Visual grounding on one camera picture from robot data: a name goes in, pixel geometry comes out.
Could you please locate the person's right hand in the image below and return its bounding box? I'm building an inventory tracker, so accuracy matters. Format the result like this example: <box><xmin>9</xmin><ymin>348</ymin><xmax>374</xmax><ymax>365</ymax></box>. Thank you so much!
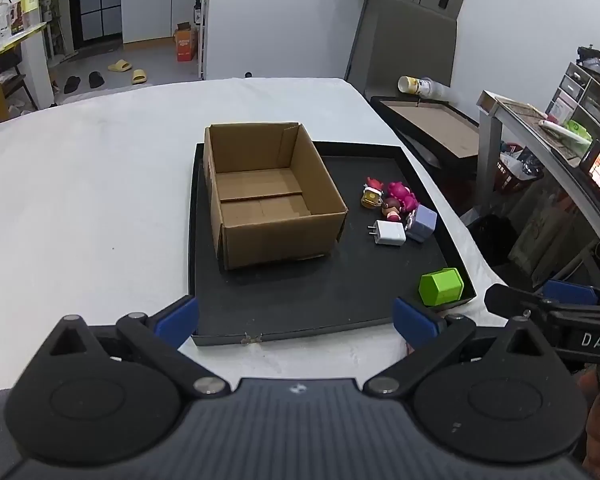
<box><xmin>577</xmin><ymin>366</ymin><xmax>600</xmax><ymax>479</ymax></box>

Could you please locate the black tray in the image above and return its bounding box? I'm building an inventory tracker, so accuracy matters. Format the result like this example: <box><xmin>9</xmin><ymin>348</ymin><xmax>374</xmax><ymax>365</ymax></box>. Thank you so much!
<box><xmin>188</xmin><ymin>142</ymin><xmax>477</xmax><ymax>346</ymax></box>

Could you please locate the black spray bottle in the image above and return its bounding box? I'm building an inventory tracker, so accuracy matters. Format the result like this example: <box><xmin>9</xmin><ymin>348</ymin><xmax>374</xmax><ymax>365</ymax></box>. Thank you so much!
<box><xmin>193</xmin><ymin>0</ymin><xmax>202</xmax><ymax>26</ymax></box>

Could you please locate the white kitchen cabinet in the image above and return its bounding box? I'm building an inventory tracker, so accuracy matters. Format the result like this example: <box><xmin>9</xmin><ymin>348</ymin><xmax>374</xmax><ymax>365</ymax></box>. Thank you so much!
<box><xmin>121</xmin><ymin>0</ymin><xmax>195</xmax><ymax>44</ymax></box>

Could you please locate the white power adapter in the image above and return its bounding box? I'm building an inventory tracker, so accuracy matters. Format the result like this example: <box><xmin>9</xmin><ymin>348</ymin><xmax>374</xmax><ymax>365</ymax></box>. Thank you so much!
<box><xmin>367</xmin><ymin>220</ymin><xmax>406</xmax><ymax>247</ymax></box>

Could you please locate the yellow slipper left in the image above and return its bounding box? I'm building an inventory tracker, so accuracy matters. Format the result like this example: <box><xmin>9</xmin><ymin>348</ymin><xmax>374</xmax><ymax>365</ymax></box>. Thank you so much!
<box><xmin>108</xmin><ymin>60</ymin><xmax>132</xmax><ymax>73</ymax></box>

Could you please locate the grey metal shelf desk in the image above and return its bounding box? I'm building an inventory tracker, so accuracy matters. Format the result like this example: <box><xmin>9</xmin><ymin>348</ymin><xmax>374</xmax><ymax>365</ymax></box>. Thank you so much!
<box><xmin>476</xmin><ymin>62</ymin><xmax>600</xmax><ymax>291</ymax></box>

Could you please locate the red haired beer mug figurine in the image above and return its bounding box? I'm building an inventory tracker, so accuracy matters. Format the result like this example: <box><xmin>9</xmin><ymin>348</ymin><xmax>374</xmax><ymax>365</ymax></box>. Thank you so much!
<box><xmin>361</xmin><ymin>177</ymin><xmax>384</xmax><ymax>209</ymax></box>

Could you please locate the yellow wooden side table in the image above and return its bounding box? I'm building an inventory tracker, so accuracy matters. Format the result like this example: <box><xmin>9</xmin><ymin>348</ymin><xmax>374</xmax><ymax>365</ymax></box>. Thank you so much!
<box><xmin>0</xmin><ymin>23</ymin><xmax>46</xmax><ymax>122</ymax></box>

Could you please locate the white paper cup stack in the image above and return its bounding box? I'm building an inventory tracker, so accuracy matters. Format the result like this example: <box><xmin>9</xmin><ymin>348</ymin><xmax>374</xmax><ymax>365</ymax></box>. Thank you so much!
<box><xmin>396</xmin><ymin>76</ymin><xmax>451</xmax><ymax>101</ymax></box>

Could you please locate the brown cardboard box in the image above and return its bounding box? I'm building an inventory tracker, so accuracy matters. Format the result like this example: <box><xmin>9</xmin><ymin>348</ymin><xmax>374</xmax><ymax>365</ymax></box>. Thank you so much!
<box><xmin>202</xmin><ymin>122</ymin><xmax>349</xmax><ymax>270</ymax></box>

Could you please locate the black framed brown board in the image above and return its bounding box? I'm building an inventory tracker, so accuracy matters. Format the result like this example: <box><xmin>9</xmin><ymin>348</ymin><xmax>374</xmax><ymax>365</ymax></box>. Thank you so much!
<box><xmin>370</xmin><ymin>96</ymin><xmax>479</xmax><ymax>174</ymax></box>

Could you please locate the black slipper left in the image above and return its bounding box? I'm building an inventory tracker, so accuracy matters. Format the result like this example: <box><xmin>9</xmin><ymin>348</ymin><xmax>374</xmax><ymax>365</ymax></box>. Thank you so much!
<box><xmin>64</xmin><ymin>76</ymin><xmax>81</xmax><ymax>94</ymax></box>

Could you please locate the yellow slipper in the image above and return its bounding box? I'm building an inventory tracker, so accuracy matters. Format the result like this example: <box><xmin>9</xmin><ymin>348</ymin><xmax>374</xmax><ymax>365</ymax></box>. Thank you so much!
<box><xmin>132</xmin><ymin>70</ymin><xmax>147</xmax><ymax>84</ymax></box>
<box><xmin>108</xmin><ymin>60</ymin><xmax>132</xmax><ymax>73</ymax></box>

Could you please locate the yellow slipper right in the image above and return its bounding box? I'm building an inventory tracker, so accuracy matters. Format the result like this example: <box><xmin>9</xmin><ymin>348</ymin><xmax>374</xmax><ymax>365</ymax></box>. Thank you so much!
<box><xmin>132</xmin><ymin>70</ymin><xmax>147</xmax><ymax>84</ymax></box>

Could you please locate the pink dinosaur figurine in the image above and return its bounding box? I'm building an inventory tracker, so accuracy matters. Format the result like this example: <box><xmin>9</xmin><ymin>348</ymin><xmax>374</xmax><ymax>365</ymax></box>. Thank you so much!
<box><xmin>380</xmin><ymin>182</ymin><xmax>419</xmax><ymax>222</ymax></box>

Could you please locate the grey door panel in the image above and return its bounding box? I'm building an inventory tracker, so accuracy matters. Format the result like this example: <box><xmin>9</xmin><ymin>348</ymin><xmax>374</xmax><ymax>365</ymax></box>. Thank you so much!
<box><xmin>346</xmin><ymin>0</ymin><xmax>464</xmax><ymax>99</ymax></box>

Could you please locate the green hexagonal tin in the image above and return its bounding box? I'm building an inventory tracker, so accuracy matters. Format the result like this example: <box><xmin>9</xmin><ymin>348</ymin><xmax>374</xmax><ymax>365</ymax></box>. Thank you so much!
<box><xmin>418</xmin><ymin>268</ymin><xmax>464</xmax><ymax>307</ymax></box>

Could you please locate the black slipper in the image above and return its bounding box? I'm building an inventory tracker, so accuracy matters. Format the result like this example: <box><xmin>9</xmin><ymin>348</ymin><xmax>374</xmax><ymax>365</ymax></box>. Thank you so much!
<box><xmin>64</xmin><ymin>76</ymin><xmax>81</xmax><ymax>94</ymax></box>
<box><xmin>88</xmin><ymin>70</ymin><xmax>105</xmax><ymax>89</ymax></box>

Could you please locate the black slipper right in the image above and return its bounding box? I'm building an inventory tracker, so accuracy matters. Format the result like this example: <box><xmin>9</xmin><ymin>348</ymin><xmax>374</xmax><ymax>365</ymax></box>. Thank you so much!
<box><xmin>88</xmin><ymin>70</ymin><xmax>105</xmax><ymax>89</ymax></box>

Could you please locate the purple cube toy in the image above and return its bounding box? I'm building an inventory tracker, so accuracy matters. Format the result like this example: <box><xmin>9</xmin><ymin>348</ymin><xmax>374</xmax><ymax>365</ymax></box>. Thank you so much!
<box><xmin>404</xmin><ymin>205</ymin><xmax>438</xmax><ymax>243</ymax></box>

